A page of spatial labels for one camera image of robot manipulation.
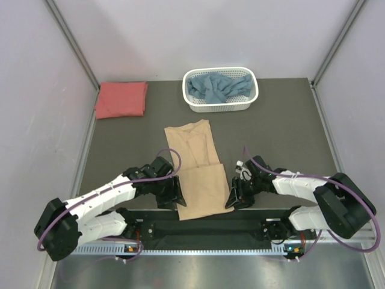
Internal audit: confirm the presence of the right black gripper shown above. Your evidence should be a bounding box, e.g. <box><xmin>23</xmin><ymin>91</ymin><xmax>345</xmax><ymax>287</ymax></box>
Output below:
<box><xmin>226</xmin><ymin>175</ymin><xmax>263</xmax><ymax>210</ymax></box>

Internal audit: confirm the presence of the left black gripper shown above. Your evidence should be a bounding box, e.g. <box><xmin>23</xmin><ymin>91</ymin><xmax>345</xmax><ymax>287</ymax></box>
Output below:
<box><xmin>151</xmin><ymin>175</ymin><xmax>186</xmax><ymax>210</ymax></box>

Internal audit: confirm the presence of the beige t shirt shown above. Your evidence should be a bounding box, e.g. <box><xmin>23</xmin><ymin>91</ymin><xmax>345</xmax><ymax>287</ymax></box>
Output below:
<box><xmin>164</xmin><ymin>120</ymin><xmax>234</xmax><ymax>221</ymax></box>

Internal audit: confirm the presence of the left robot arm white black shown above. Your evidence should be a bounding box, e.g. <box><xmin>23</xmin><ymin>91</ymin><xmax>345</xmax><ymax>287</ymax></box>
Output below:
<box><xmin>34</xmin><ymin>156</ymin><xmax>186</xmax><ymax>261</ymax></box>

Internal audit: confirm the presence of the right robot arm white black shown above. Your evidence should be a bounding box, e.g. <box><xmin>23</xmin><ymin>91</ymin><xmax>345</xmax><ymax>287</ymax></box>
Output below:
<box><xmin>225</xmin><ymin>155</ymin><xmax>377</xmax><ymax>239</ymax></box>

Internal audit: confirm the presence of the white perforated plastic basket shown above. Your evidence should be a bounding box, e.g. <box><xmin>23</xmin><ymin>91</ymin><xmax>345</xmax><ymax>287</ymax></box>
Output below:
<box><xmin>182</xmin><ymin>67</ymin><xmax>259</xmax><ymax>113</ymax></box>

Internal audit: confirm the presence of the crumpled blue t shirt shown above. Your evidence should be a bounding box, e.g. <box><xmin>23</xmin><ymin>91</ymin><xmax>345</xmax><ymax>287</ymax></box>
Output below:
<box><xmin>186</xmin><ymin>73</ymin><xmax>253</xmax><ymax>104</ymax></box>

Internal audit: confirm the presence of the folded red t shirt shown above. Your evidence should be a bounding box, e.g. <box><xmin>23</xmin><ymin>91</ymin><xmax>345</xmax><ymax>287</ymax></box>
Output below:
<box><xmin>94</xmin><ymin>82</ymin><xmax>148</xmax><ymax>120</ymax></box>

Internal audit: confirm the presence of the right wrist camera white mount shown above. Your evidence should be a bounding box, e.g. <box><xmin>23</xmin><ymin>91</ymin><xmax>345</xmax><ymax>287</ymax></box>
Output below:
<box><xmin>235</xmin><ymin>160</ymin><xmax>251</xmax><ymax>181</ymax></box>

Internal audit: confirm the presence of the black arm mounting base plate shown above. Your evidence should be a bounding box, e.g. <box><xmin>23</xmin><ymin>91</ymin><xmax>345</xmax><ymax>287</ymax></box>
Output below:
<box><xmin>131</xmin><ymin>210</ymin><xmax>316</xmax><ymax>249</ymax></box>

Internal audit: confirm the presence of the white slotted cable duct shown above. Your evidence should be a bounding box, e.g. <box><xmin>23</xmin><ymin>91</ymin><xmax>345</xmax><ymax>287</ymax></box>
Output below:
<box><xmin>72</xmin><ymin>241</ymin><xmax>304</xmax><ymax>256</ymax></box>

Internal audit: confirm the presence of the aluminium front frame rail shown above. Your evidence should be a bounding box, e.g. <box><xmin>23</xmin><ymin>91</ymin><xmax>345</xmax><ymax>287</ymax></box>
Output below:
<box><xmin>319</xmin><ymin>221</ymin><xmax>376</xmax><ymax>244</ymax></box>

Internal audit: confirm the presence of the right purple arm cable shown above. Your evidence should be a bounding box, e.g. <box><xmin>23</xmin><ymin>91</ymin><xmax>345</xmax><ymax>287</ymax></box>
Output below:
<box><xmin>242</xmin><ymin>146</ymin><xmax>380</xmax><ymax>262</ymax></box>

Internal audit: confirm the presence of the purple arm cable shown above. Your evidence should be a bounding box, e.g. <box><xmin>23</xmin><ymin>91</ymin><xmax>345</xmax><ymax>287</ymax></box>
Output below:
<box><xmin>242</xmin><ymin>146</ymin><xmax>380</xmax><ymax>262</ymax></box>
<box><xmin>36</xmin><ymin>148</ymin><xmax>183</xmax><ymax>263</ymax></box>

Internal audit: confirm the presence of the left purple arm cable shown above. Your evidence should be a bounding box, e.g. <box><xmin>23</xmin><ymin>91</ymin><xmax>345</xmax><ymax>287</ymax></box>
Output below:
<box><xmin>36</xmin><ymin>148</ymin><xmax>183</xmax><ymax>263</ymax></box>

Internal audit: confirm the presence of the left aluminium corner post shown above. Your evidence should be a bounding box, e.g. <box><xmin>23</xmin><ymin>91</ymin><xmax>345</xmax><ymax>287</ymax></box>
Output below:
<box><xmin>43</xmin><ymin>0</ymin><xmax>100</xmax><ymax>90</ymax></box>

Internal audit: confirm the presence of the aluminium corner post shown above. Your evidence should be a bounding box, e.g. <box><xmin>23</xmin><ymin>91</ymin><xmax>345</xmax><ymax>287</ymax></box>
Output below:
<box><xmin>310</xmin><ymin>0</ymin><xmax>368</xmax><ymax>89</ymax></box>
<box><xmin>43</xmin><ymin>0</ymin><xmax>100</xmax><ymax>90</ymax></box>

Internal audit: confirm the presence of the right aluminium corner post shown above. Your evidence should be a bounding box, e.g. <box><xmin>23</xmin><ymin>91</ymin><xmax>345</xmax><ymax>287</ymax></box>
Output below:
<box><xmin>310</xmin><ymin>0</ymin><xmax>368</xmax><ymax>89</ymax></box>

